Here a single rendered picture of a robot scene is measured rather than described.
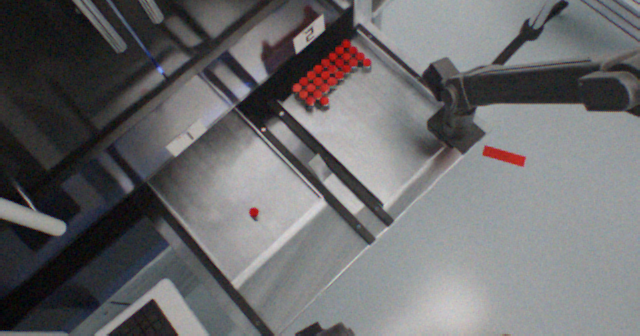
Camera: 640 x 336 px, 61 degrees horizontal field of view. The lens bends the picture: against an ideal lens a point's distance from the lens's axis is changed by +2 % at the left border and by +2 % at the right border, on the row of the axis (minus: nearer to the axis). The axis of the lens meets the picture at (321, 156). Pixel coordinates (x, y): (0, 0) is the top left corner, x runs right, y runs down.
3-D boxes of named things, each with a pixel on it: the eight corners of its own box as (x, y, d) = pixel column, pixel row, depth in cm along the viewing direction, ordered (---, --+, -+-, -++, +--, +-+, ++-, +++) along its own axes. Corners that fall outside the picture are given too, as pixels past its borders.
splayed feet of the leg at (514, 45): (474, 76, 221) (481, 59, 208) (555, 0, 229) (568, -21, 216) (489, 89, 219) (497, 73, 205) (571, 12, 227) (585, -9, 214)
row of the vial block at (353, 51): (299, 102, 125) (296, 94, 121) (353, 53, 128) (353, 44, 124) (305, 108, 125) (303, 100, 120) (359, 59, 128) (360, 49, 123)
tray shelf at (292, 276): (125, 190, 123) (121, 188, 121) (345, 4, 135) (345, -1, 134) (261, 353, 110) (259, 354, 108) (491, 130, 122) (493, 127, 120)
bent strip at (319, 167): (309, 170, 120) (307, 162, 114) (319, 161, 120) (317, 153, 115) (353, 214, 116) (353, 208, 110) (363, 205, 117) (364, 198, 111)
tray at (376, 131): (278, 106, 125) (276, 100, 122) (357, 37, 130) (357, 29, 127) (383, 208, 116) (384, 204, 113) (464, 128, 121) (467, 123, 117)
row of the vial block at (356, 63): (305, 108, 125) (303, 100, 120) (360, 59, 128) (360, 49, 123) (312, 115, 124) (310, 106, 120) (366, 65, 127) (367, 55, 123)
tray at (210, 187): (139, 173, 122) (133, 169, 119) (226, 100, 127) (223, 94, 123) (234, 284, 113) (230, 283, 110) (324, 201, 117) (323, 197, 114)
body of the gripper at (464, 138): (447, 105, 113) (450, 87, 106) (484, 136, 109) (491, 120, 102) (425, 125, 112) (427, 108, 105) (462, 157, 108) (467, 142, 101)
